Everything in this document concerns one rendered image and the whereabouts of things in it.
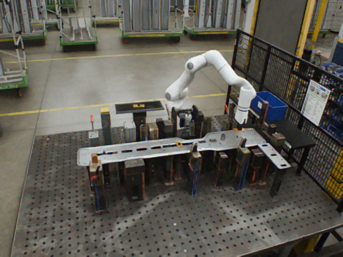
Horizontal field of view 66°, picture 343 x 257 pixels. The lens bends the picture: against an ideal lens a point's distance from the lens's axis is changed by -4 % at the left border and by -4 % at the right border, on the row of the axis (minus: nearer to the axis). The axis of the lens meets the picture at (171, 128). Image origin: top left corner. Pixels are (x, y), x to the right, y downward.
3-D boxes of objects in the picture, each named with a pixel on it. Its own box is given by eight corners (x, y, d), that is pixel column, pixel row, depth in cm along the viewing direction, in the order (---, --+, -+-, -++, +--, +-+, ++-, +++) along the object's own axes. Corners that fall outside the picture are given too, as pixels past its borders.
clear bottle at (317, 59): (311, 77, 208) (319, 52, 197) (306, 74, 213) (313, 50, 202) (318, 77, 209) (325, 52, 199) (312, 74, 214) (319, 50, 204)
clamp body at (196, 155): (188, 197, 194) (192, 159, 176) (183, 186, 204) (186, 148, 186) (200, 195, 197) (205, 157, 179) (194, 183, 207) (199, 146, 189)
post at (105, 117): (105, 161, 224) (100, 114, 201) (104, 156, 231) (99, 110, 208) (114, 160, 226) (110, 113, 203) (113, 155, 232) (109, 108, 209)
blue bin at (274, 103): (268, 121, 227) (271, 107, 220) (250, 105, 251) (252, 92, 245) (284, 119, 231) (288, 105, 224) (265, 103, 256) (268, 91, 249)
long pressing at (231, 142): (76, 169, 171) (76, 167, 170) (77, 149, 189) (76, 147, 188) (268, 144, 205) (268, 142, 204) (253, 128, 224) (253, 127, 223)
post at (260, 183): (259, 186, 207) (268, 156, 192) (252, 176, 216) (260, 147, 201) (267, 184, 209) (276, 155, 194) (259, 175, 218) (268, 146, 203)
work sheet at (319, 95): (318, 128, 198) (332, 89, 182) (299, 113, 216) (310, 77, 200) (320, 127, 198) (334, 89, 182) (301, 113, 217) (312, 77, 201)
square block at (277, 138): (266, 176, 217) (277, 139, 198) (261, 170, 223) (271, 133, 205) (274, 174, 219) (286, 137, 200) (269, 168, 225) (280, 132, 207)
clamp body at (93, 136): (92, 178, 206) (86, 139, 188) (91, 169, 216) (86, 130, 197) (105, 176, 209) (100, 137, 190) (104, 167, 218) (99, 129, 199)
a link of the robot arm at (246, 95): (241, 100, 200) (236, 104, 194) (245, 84, 193) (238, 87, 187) (252, 104, 196) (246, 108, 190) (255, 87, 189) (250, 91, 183)
